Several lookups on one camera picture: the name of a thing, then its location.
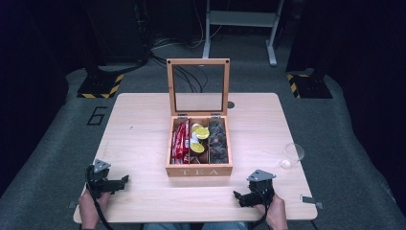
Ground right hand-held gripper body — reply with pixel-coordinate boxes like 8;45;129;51
245;169;278;206

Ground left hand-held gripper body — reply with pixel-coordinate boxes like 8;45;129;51
85;158;113;197

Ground person's right hand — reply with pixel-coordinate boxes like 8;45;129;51
254;193;289;230

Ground person's left hand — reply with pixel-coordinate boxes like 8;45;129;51
78;188;111;230

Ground clear plastic cup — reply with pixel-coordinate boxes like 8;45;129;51
279;142;306;171

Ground wooden tea box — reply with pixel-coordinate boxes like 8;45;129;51
165;57;234;178

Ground pile of dark tea bags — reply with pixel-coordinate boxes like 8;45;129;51
208;120;230;165

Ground stack of red packets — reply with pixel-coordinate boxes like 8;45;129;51
170;119;192;165

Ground black base with striped tape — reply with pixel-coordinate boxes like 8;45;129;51
285;68;333;100
77;65;124;100

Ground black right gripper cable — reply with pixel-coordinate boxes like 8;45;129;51
249;187;273;230

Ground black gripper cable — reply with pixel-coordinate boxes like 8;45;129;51
84;165;116;230
249;187;273;230

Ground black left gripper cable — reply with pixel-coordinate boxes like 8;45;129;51
84;165;116;230

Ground black floor cable bundle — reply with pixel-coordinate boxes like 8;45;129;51
147;37;209;94

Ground white floor cables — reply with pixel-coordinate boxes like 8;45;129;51
151;0;224;52

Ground white metal stand frame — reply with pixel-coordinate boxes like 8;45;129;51
202;0;285;67

